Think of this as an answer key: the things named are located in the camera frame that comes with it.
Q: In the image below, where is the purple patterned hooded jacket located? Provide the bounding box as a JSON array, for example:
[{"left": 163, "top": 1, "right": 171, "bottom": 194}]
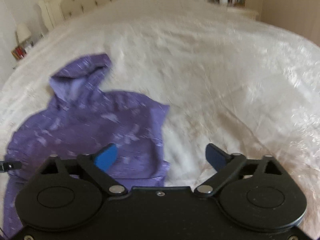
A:
[{"left": 3, "top": 54, "right": 169, "bottom": 236}]

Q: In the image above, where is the white embroidered bedspread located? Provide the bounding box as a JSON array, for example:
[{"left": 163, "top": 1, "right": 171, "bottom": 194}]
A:
[{"left": 0, "top": 0, "right": 320, "bottom": 230}]

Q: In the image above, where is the white right nightstand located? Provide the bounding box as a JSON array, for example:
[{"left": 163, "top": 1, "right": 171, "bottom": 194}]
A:
[{"left": 227, "top": 7, "right": 259, "bottom": 21}]

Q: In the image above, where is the framed photo right nightstand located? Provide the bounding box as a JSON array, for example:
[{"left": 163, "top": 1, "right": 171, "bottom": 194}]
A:
[{"left": 228, "top": 0, "right": 246, "bottom": 7}]

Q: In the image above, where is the red picture frame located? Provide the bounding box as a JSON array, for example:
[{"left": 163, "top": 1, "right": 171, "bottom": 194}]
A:
[{"left": 11, "top": 46, "right": 27, "bottom": 61}]

